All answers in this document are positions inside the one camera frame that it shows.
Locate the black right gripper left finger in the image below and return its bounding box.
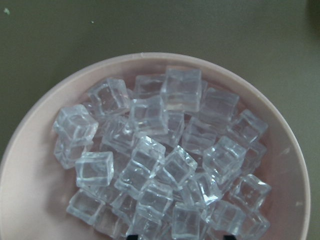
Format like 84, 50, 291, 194
126, 234, 139, 240

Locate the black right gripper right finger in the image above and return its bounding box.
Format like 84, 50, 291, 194
222, 235, 235, 240

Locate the clear ice cubes pile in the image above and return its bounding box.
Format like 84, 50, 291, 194
53, 68, 271, 240

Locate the pink bowl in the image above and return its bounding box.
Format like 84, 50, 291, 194
0, 52, 311, 240

